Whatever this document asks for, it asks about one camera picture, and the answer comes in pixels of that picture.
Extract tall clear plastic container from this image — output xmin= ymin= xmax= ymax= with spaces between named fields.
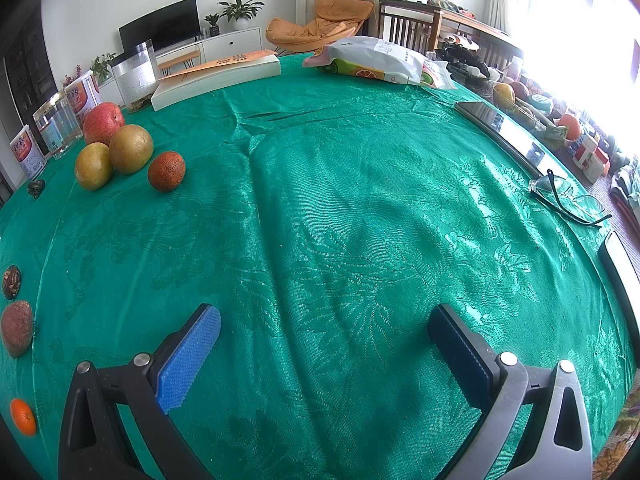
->
xmin=109 ymin=40 xmax=160 ymax=113

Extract wooden bench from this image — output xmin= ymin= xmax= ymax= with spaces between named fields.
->
xmin=377 ymin=0 xmax=526 ymax=68

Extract dark display cabinet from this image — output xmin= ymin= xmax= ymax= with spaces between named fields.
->
xmin=2 ymin=10 xmax=58 ymax=133

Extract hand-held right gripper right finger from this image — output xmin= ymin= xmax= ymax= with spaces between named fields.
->
xmin=428 ymin=303 xmax=593 ymax=480

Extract orange lounge chair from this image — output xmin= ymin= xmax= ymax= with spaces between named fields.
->
xmin=265 ymin=0 xmax=376 ymax=56

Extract clear glass jar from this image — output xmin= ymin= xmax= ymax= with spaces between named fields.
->
xmin=32 ymin=91 xmax=83 ymax=160

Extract wooden hairpin leg stool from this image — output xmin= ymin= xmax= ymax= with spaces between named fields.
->
xmin=157 ymin=50 xmax=201 ymax=78

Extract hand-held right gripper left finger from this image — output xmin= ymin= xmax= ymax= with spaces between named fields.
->
xmin=57 ymin=303 xmax=222 ymax=480

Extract red apple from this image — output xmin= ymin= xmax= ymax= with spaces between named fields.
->
xmin=82 ymin=102 xmax=126 ymax=147

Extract black phone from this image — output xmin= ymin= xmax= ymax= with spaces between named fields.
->
xmin=597 ymin=230 xmax=640 ymax=333

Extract green potted plant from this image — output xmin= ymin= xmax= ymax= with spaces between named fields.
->
xmin=90 ymin=52 xmax=117 ymax=83

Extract yellow-green pear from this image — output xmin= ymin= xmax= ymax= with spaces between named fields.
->
xmin=109 ymin=125 xmax=154 ymax=176
xmin=75 ymin=142 xmax=114 ymax=192

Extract eyeglasses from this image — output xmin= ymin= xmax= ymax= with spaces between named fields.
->
xmin=529 ymin=170 xmax=613 ymax=229

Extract white plastic bag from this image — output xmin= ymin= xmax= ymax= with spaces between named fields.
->
xmin=325 ymin=36 xmax=431 ymax=83

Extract red and white carton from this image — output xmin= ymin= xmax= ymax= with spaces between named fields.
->
xmin=572 ymin=135 xmax=611 ymax=183

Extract leafy plant white pot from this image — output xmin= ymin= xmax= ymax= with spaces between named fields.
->
xmin=218 ymin=0 xmax=265 ymax=31

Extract speckled red orange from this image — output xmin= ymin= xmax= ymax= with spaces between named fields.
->
xmin=147 ymin=151 xmax=187 ymax=193

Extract black tablet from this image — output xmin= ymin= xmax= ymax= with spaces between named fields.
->
xmin=455 ymin=101 xmax=571 ymax=177

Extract reddish brown fruit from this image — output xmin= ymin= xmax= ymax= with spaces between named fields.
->
xmin=1 ymin=300 xmax=34 ymax=359

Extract wicker fruit basket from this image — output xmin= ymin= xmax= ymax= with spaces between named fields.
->
xmin=492 ymin=80 xmax=583 ymax=143

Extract black television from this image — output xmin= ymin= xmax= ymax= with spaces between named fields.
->
xmin=118 ymin=0 xmax=202 ymax=56

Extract small orange tangerine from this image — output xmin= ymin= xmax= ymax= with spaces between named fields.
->
xmin=10 ymin=398 xmax=38 ymax=437

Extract white television cabinet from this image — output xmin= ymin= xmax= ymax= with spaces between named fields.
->
xmin=97 ymin=26 xmax=263 ymax=93

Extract dark brown round fruit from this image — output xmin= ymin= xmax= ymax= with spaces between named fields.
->
xmin=1 ymin=265 xmax=23 ymax=302

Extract thick book orange cover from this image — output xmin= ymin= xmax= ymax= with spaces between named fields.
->
xmin=150 ymin=49 xmax=282 ymax=112

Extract fruit print snack bag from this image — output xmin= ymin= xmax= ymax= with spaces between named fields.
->
xmin=302 ymin=55 xmax=458 ymax=90

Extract red and white can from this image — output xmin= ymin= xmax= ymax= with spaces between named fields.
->
xmin=10 ymin=125 xmax=47 ymax=178
xmin=65 ymin=71 xmax=102 ymax=117

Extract black bag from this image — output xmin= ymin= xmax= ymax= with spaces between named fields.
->
xmin=442 ymin=45 xmax=493 ymax=81

